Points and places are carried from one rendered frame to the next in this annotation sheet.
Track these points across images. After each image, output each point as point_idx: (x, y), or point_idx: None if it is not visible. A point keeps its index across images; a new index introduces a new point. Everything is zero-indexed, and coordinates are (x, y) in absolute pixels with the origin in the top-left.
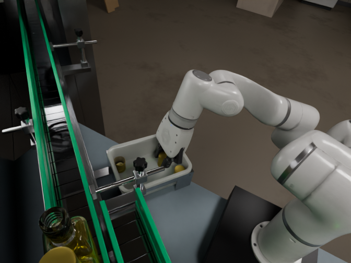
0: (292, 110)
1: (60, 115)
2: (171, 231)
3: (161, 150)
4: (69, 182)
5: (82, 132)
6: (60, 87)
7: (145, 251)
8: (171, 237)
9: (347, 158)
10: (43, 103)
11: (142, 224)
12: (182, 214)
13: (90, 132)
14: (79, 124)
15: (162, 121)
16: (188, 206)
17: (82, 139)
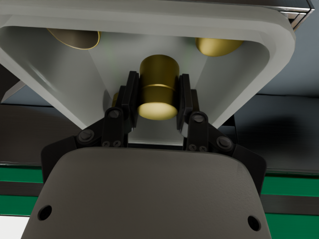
0: None
1: (40, 167)
2: (293, 68)
3: (135, 119)
4: None
5: (30, 101)
6: (3, 214)
7: (296, 175)
8: (297, 72)
9: None
10: (20, 168)
11: (269, 173)
12: (301, 34)
13: (26, 96)
14: (11, 101)
15: None
16: (315, 3)
17: (46, 103)
